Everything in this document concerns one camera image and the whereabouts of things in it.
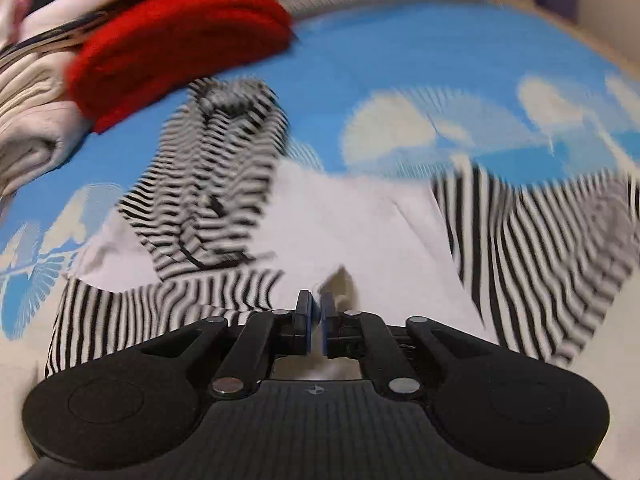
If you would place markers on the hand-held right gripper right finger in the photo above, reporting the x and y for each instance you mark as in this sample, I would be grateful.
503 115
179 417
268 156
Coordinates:
327 322

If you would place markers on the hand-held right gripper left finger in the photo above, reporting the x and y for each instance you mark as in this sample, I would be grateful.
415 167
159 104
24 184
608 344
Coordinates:
305 317

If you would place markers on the black white striped shirt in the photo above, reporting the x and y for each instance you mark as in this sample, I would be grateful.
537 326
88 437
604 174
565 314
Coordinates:
345 220

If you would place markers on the blue white printed bed sheet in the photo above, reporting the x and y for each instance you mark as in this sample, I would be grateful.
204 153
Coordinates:
400 45

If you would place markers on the red folded knit cloth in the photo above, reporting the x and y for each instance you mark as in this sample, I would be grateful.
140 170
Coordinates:
175 45

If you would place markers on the cream folded cloth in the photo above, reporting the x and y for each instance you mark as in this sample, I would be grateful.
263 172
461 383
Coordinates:
30 110

